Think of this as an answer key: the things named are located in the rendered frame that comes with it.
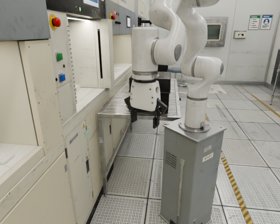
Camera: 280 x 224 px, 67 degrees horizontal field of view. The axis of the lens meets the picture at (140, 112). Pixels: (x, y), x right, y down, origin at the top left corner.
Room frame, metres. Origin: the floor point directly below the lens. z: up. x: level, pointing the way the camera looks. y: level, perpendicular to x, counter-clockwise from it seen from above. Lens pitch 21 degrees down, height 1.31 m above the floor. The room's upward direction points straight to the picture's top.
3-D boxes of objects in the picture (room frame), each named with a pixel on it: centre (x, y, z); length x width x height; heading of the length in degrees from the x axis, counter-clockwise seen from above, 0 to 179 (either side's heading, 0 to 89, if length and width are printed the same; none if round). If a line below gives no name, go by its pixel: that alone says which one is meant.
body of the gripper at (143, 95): (0.70, -0.02, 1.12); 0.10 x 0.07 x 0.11; 57
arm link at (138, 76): (0.70, -0.02, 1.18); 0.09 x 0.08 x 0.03; 57
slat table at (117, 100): (2.03, -0.08, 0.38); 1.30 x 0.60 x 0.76; 172
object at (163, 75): (1.57, -0.08, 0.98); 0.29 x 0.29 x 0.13; 81
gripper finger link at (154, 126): (0.67, -0.07, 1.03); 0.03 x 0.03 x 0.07; 57
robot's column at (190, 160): (1.20, -0.34, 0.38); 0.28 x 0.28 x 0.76; 37
